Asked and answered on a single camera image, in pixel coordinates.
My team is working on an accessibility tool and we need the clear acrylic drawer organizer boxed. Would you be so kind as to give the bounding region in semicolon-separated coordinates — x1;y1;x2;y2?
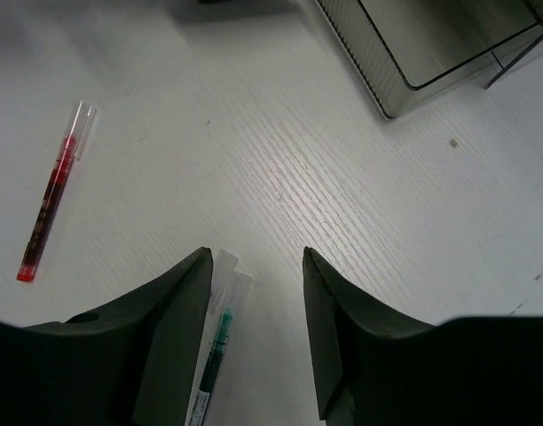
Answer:
319;0;543;119

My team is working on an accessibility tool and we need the green gel pen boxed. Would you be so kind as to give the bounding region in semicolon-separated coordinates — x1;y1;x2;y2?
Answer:
185;271;252;425

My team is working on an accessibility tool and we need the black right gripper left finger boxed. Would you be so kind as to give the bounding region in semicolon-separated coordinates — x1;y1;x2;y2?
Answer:
0;248;213;425

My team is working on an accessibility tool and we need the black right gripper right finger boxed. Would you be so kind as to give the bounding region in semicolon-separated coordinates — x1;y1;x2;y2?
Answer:
303;248;543;425

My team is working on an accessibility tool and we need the red gel pen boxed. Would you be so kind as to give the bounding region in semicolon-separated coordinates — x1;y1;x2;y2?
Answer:
16;101;97;283

